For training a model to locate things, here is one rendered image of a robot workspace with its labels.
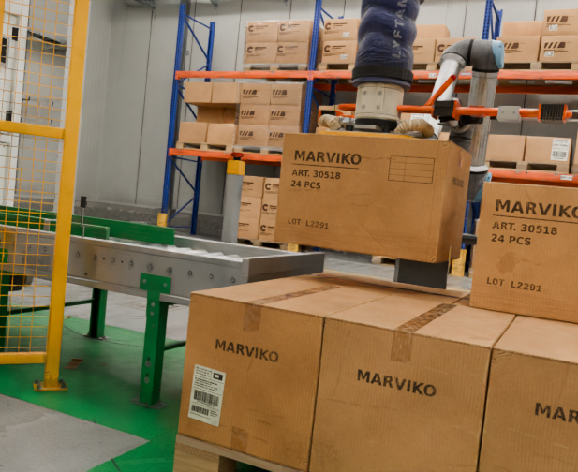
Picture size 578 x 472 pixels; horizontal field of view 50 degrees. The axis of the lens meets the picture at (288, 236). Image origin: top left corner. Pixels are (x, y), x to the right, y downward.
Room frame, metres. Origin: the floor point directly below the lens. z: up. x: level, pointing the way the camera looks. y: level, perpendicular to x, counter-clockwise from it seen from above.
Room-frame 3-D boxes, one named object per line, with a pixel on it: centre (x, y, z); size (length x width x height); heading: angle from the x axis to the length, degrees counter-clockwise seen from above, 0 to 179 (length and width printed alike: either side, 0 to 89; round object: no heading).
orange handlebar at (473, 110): (2.34, -0.51, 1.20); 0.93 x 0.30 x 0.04; 64
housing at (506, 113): (2.11, -0.70, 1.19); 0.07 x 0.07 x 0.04; 64
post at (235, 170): (3.14, 0.30, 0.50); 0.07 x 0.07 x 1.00; 65
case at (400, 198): (2.31, -0.30, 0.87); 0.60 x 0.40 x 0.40; 64
